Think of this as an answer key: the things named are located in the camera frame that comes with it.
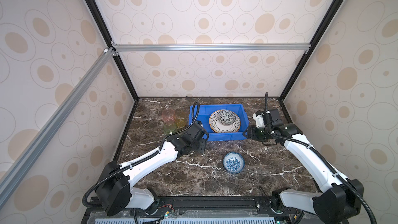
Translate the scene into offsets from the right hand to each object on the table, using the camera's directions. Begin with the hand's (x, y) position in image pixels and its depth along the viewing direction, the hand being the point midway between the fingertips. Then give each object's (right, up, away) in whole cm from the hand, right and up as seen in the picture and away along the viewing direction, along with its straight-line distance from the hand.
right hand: (246, 133), depth 80 cm
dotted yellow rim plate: (-13, +1, +19) cm, 23 cm away
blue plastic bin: (-21, +11, +26) cm, 35 cm away
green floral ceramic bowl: (-7, +7, +22) cm, 24 cm away
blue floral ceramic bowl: (-6, -17, +5) cm, 18 cm away
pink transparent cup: (-47, +9, +28) cm, 55 cm away
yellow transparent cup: (-38, +7, +24) cm, 46 cm away
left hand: (-21, -5, -1) cm, 21 cm away
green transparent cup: (-45, +1, +20) cm, 49 cm away
